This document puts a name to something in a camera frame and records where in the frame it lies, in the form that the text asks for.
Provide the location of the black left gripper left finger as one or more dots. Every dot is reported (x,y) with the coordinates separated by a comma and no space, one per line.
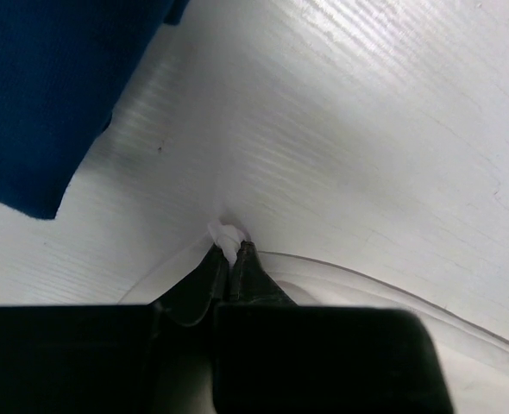
(104,358)

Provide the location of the white green-sleeved Charlie Brown shirt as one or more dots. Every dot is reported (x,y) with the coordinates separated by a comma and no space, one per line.
(475,364)

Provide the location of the folded blue t-shirt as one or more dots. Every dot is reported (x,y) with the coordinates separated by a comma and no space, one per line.
(63,67)

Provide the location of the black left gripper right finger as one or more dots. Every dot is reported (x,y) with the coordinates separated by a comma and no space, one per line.
(271,355)

